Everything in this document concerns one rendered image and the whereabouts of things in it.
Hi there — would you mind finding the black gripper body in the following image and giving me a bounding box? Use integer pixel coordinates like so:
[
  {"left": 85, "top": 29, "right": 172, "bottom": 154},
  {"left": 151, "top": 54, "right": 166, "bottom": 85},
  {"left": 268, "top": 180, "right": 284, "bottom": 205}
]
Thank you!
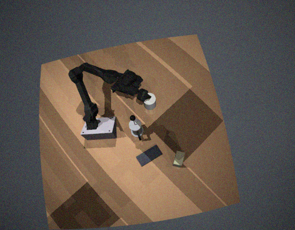
[{"left": 125, "top": 84, "right": 148, "bottom": 102}]

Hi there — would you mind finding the clear glass french press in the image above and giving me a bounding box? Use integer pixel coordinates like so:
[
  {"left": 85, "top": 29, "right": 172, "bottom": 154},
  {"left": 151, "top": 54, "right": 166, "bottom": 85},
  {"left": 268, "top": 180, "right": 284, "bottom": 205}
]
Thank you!
[{"left": 129, "top": 115, "right": 144, "bottom": 141}]

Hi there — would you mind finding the grey cylinder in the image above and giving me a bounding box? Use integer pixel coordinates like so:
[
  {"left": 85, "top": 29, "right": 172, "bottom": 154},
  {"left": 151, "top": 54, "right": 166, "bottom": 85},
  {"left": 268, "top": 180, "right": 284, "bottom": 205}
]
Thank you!
[{"left": 143, "top": 93, "right": 156, "bottom": 110}]

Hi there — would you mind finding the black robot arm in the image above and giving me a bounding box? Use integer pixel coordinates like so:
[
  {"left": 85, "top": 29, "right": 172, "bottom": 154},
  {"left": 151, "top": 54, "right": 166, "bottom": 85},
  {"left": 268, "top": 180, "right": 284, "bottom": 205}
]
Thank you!
[{"left": 68, "top": 62, "right": 143, "bottom": 130}]

